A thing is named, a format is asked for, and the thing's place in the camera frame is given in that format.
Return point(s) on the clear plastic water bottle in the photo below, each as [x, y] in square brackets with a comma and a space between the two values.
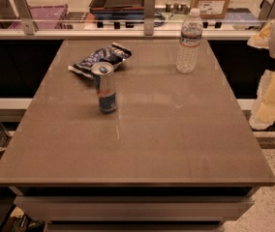
[190, 39]

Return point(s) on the blue crumpled chip bag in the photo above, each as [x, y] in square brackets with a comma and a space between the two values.
[114, 54]

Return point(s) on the dark open case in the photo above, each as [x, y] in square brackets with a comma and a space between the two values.
[117, 9]

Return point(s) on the silver blue energy drink can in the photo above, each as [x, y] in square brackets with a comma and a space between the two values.
[103, 73]

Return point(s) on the purple plastic tray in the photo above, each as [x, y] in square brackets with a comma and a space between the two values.
[49, 17]

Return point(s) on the grey table base drawer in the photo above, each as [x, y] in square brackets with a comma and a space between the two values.
[134, 213]

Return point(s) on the grey metal bracket middle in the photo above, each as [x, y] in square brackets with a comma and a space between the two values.
[149, 10]

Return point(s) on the grey metal bracket left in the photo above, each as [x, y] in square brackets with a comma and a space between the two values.
[28, 25]

